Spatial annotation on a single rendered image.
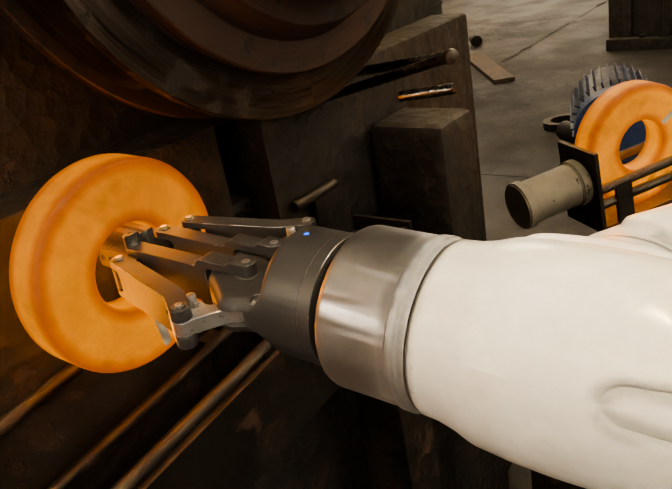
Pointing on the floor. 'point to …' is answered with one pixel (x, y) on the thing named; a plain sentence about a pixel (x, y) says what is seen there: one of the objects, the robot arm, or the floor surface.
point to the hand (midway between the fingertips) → (116, 242)
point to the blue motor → (595, 83)
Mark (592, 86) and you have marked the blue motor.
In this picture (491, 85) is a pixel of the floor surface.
